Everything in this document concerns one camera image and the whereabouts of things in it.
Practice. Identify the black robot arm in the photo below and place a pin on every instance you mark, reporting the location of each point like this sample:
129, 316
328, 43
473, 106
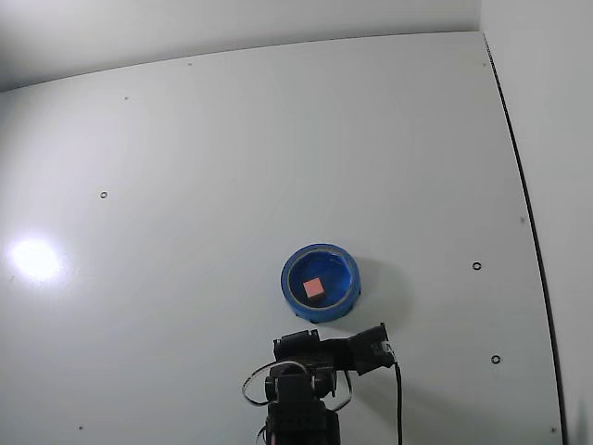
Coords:
301, 412

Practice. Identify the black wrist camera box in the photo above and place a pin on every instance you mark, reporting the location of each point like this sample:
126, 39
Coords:
370, 350

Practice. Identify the blue round bowl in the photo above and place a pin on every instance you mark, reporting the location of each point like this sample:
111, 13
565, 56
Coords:
289, 296

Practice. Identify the small pink cube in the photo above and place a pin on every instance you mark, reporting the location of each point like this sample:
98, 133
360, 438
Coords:
314, 288

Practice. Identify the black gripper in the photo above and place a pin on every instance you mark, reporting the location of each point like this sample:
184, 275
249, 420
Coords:
296, 345

